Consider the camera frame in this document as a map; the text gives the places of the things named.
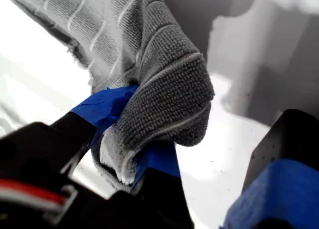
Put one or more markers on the grey white-striped towel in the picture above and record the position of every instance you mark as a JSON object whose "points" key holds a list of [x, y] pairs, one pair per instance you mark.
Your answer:
{"points": [[162, 101]]}

